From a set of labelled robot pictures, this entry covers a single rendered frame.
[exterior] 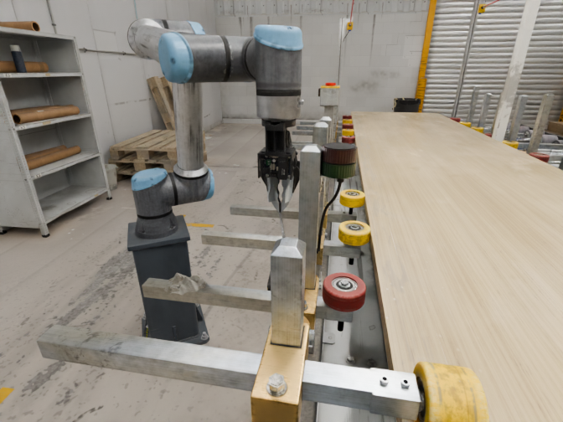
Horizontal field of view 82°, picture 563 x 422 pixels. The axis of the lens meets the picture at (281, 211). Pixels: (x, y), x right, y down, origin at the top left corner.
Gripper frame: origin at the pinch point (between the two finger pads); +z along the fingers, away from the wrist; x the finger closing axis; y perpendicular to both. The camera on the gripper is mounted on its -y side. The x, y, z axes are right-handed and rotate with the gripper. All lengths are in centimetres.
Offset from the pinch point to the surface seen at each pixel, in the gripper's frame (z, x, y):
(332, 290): 7.7, 13.1, 20.6
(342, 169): -14.0, 13.4, 17.0
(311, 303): 11.4, 9.4, 20.2
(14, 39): -55, -267, -199
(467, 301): 8.4, 36.6, 18.6
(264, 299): 12.3, 0.1, 19.3
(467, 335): 8.5, 34.0, 27.1
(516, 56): -37, 103, -141
